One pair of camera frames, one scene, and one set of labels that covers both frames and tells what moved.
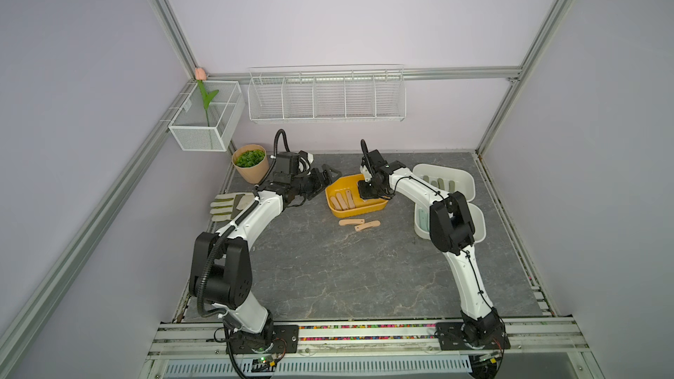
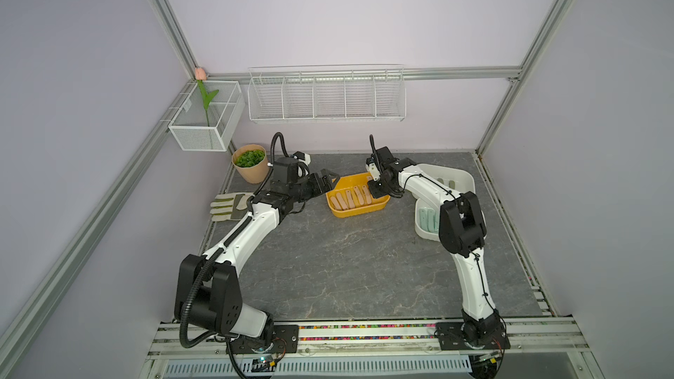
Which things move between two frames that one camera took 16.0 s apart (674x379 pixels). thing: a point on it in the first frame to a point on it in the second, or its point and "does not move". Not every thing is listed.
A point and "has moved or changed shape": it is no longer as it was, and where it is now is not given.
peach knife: x=334 y=202 does not move
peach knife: x=340 y=201 does not move
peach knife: x=366 y=225 has moved or changed shape
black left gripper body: x=307 y=185 does not move
